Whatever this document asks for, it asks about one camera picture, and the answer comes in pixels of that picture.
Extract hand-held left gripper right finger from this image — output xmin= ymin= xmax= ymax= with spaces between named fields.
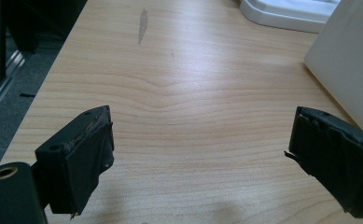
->
xmin=284 ymin=105 xmax=363 ymax=219

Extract white box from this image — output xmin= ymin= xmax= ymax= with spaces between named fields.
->
xmin=303 ymin=0 xmax=363 ymax=138

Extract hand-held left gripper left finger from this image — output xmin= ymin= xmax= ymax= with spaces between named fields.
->
xmin=30 ymin=105 xmax=116 ymax=218

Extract white plastic tray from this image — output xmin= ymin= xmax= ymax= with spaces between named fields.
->
xmin=239 ymin=0 xmax=342 ymax=35

